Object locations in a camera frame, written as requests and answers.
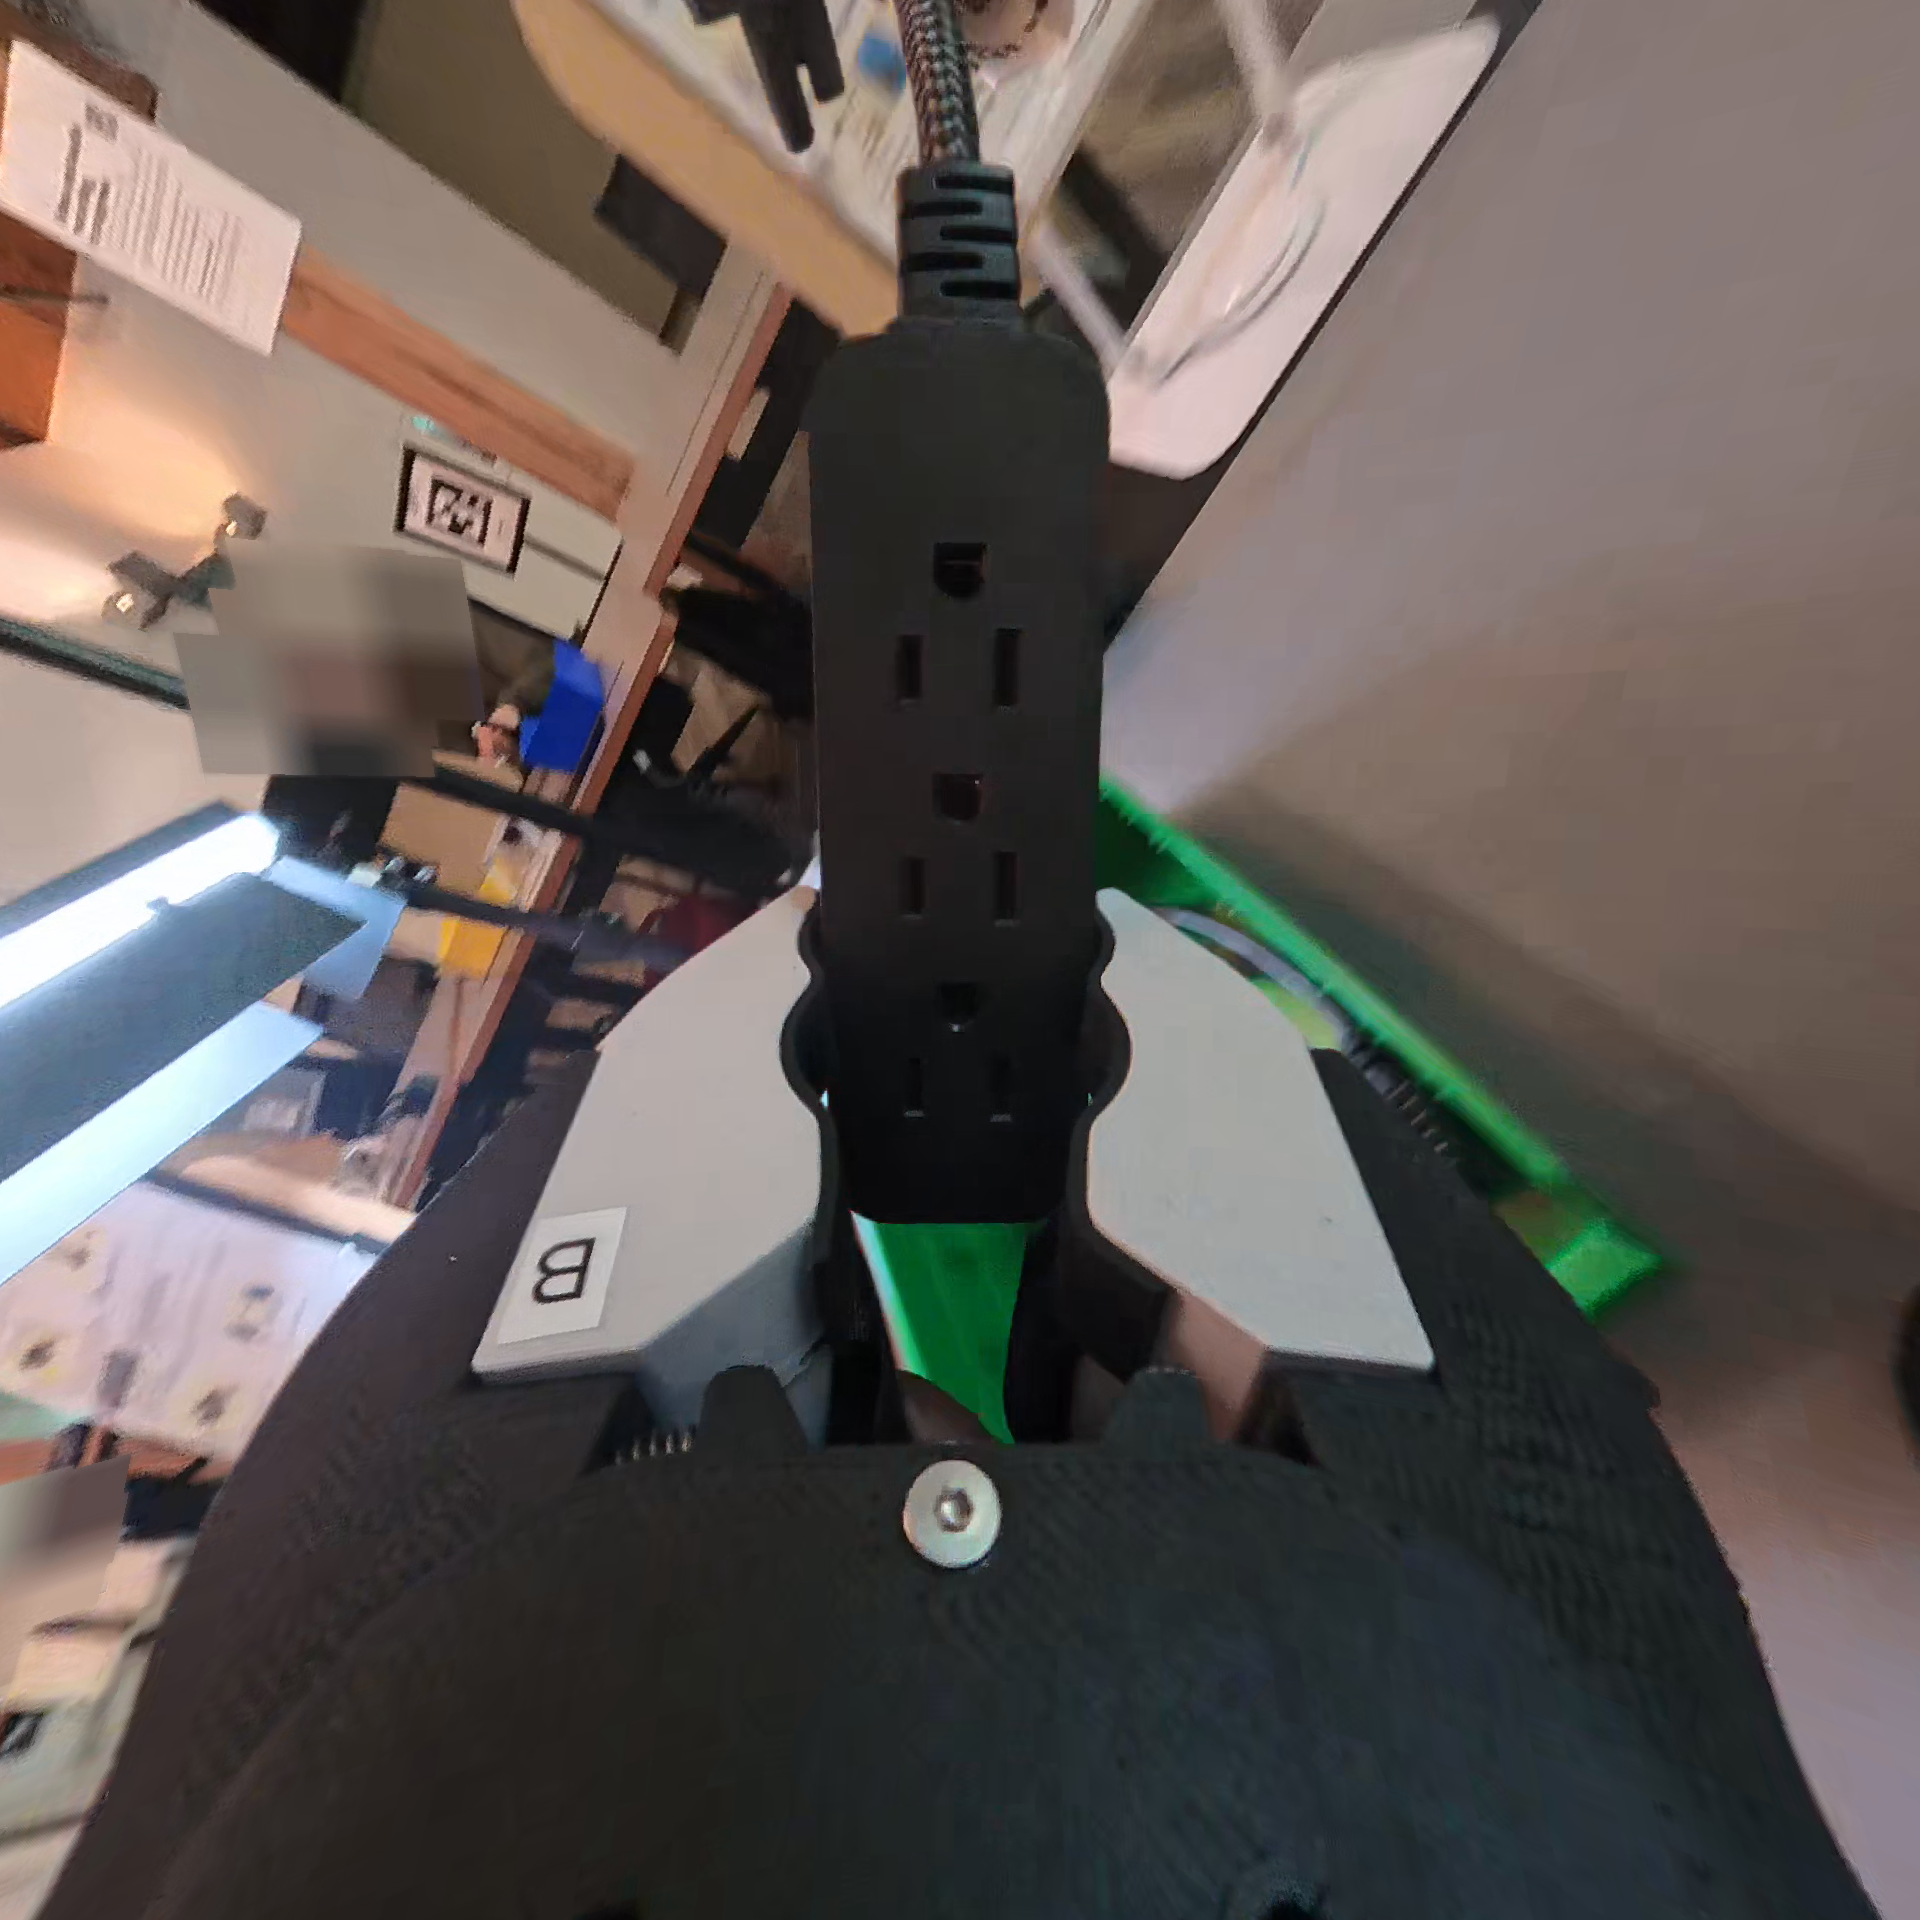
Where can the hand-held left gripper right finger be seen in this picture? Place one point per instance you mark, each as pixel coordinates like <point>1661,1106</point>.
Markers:
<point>1244,1185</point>

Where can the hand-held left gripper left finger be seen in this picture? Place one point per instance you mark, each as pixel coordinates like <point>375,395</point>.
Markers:
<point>661,1171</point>

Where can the black power strip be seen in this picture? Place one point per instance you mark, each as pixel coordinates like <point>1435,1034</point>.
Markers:
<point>960,722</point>

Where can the green plastic bin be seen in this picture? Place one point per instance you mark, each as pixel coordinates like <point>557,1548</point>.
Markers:
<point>1349,1036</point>

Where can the blue box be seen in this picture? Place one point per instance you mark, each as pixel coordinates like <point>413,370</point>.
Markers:
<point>563,706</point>

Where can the studio light panel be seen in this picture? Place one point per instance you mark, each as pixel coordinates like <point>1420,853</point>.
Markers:
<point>136,1020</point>

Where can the black and white marker tag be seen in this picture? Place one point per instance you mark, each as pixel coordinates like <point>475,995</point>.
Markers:
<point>459,518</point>

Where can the white board stand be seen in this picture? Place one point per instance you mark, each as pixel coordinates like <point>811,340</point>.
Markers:
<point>1349,196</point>

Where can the white paper note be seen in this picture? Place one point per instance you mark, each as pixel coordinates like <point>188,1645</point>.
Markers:
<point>150,211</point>

